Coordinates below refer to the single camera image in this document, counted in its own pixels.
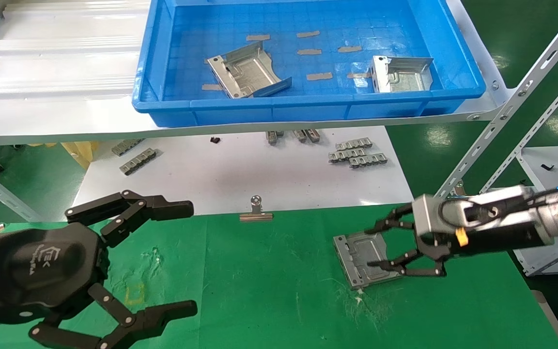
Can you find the green table mat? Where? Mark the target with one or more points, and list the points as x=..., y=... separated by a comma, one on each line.
x=269, y=291

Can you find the blue plastic bin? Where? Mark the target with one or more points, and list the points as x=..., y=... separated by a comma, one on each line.
x=308, y=104

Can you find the grey metal beam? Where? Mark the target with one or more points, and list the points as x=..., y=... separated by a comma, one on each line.
x=15, y=201

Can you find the small black bracket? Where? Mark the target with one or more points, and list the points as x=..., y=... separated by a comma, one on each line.
x=547, y=167

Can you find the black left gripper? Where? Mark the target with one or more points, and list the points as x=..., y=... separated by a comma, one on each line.
x=41, y=266

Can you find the grey tape piece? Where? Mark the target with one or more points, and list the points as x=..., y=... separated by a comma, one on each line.
x=308, y=34
x=319, y=76
x=258, y=37
x=309, y=51
x=349, y=49
x=359, y=75
x=212, y=87

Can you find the white corrugated panel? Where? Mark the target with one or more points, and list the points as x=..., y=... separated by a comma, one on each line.
x=56, y=53

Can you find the stamped sheet metal part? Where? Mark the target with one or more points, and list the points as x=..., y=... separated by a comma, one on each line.
x=247, y=72
x=405, y=80
x=364, y=257

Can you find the silver binder clip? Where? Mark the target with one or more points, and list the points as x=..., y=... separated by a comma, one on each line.
x=256, y=215
x=458, y=188

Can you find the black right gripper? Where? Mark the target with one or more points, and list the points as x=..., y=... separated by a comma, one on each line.
x=492, y=240

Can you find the slotted grey angle bar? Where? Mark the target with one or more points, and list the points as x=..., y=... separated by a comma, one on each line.
x=535, y=126
x=516, y=97

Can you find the white board sheet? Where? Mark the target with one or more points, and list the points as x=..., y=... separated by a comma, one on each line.
x=240, y=169

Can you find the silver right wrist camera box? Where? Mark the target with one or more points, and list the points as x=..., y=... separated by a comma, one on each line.
x=426, y=215

